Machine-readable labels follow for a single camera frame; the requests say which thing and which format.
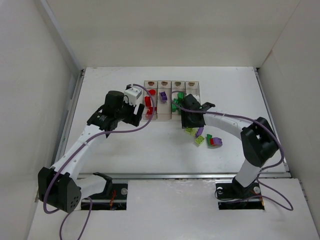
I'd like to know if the red large lego brick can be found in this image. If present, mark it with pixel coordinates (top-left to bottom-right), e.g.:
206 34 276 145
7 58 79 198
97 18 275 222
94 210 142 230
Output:
145 106 157 119

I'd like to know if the purple slanted lego piece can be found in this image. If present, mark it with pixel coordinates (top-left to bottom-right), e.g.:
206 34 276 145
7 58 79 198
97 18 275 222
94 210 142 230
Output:
195 127 204 138

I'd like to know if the green square lego plate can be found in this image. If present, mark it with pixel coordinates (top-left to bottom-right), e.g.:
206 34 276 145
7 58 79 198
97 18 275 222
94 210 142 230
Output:
171 103 177 113

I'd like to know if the red arch lego brick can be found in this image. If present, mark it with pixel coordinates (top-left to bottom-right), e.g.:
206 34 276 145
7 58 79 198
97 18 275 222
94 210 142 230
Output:
148 89 156 96

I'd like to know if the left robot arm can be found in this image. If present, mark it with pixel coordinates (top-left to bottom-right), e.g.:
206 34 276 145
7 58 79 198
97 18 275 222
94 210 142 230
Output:
38 85 145 214

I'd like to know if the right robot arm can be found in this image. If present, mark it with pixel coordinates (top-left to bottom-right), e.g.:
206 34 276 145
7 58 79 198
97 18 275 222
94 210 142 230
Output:
181 94 279 196

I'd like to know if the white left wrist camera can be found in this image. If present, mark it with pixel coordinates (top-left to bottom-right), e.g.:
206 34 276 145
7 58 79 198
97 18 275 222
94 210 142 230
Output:
123 84 142 107

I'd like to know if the aluminium table edge rail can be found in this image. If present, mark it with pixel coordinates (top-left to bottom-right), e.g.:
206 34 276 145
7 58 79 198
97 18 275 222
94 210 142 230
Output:
34 68 84 203

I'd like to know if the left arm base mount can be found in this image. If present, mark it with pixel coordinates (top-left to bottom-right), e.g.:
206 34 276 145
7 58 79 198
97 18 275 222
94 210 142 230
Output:
76 172 128 211

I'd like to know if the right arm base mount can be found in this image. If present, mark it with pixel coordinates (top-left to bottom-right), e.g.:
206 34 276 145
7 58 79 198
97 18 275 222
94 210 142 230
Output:
214 180 265 210

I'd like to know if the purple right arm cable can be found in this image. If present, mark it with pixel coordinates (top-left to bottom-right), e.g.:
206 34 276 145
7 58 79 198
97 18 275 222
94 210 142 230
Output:
170 90 294 211

